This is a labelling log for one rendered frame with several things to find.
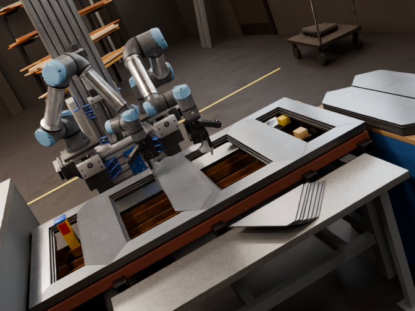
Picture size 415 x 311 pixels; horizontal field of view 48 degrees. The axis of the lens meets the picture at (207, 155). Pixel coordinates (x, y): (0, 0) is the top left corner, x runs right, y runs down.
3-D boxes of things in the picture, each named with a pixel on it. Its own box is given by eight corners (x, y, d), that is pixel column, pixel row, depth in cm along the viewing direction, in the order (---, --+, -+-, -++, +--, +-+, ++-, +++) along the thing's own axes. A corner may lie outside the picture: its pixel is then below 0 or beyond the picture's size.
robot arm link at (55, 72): (66, 140, 267) (80, 60, 233) (49, 153, 255) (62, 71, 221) (49, 130, 268) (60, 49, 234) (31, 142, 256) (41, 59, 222)
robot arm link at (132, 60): (111, 41, 236) (144, 110, 212) (131, 33, 237) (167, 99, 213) (118, 57, 246) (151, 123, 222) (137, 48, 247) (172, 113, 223)
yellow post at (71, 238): (84, 250, 235) (65, 220, 227) (75, 255, 234) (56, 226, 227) (83, 246, 239) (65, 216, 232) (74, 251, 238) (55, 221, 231)
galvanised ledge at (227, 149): (300, 120, 282) (299, 116, 280) (106, 225, 258) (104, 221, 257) (285, 114, 300) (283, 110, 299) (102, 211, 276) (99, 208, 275)
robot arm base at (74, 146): (65, 150, 279) (57, 136, 275) (88, 138, 283) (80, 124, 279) (68, 155, 266) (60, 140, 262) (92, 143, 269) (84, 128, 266)
